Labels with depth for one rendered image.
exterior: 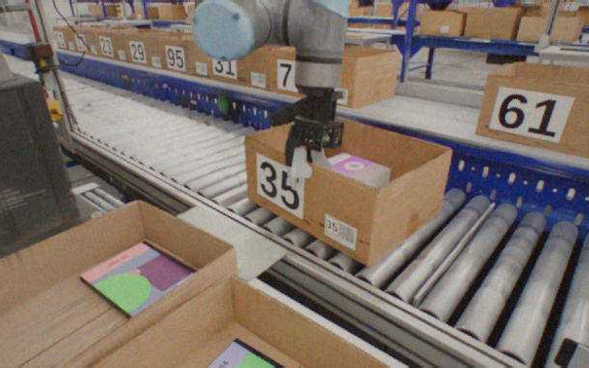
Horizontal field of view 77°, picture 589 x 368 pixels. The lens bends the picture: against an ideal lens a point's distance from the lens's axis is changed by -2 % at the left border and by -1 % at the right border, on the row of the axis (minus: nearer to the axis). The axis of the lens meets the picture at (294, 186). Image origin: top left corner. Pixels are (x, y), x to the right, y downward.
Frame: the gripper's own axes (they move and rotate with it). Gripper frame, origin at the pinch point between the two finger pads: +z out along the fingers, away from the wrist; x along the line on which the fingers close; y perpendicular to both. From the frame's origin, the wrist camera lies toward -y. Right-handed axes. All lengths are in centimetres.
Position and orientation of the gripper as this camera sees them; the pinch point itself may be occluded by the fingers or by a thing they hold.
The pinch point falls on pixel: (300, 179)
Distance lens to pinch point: 80.7
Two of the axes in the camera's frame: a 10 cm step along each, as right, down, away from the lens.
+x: 6.6, -2.4, 7.1
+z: -0.7, 9.2, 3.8
